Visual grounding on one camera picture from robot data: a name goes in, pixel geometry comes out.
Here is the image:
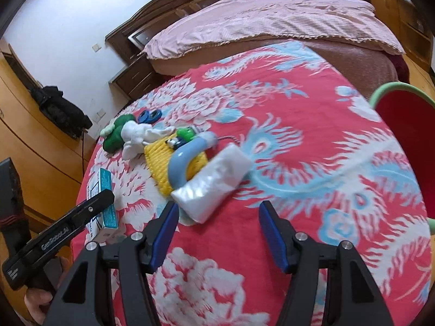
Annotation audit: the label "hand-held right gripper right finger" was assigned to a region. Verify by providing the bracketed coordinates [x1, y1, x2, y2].
[259, 201, 395, 326]

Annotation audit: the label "red bin with green rim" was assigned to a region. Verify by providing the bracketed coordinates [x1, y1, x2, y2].
[370, 81, 435, 236]

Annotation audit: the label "light blue curved handle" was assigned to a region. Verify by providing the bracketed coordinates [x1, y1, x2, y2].
[169, 132, 219, 190]

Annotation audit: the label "wooden bed with headboard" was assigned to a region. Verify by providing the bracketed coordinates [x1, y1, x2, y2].
[105, 0, 410, 87]

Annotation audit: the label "yellow foam net sheet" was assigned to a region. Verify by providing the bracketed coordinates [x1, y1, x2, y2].
[144, 139, 209, 196]

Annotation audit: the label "dark wooden nightstand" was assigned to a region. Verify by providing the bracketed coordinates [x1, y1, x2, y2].
[108, 54, 168, 100]

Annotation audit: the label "teal cardboard box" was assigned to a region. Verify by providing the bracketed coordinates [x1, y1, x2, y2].
[86, 169, 120, 242]

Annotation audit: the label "pink blanket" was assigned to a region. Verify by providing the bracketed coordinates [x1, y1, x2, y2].
[142, 0, 406, 62]

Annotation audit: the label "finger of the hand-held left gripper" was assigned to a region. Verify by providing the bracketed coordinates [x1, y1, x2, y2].
[70, 189, 116, 227]

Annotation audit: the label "blue scissors handles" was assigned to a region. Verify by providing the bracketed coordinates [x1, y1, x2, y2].
[137, 108, 163, 125]

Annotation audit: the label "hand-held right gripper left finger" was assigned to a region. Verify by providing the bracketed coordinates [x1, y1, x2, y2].
[42, 202, 179, 326]

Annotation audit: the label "person's left hand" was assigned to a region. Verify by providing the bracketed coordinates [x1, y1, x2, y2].
[24, 286, 57, 324]

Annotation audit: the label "white plush toy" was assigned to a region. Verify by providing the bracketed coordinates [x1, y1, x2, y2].
[122, 121, 176, 161]

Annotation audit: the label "red floral table cloth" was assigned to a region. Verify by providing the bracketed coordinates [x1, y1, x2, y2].
[76, 41, 435, 326]

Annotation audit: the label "thin grey cord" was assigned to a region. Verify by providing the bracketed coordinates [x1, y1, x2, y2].
[217, 135, 243, 147]

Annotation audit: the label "white tissue pack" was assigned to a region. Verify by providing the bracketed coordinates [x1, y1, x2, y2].
[170, 143, 253, 225]

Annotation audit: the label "wooden wardrobe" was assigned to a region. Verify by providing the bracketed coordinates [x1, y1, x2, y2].
[0, 37, 102, 316]

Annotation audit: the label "black jacket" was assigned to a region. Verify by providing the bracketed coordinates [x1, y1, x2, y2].
[30, 86, 93, 140]

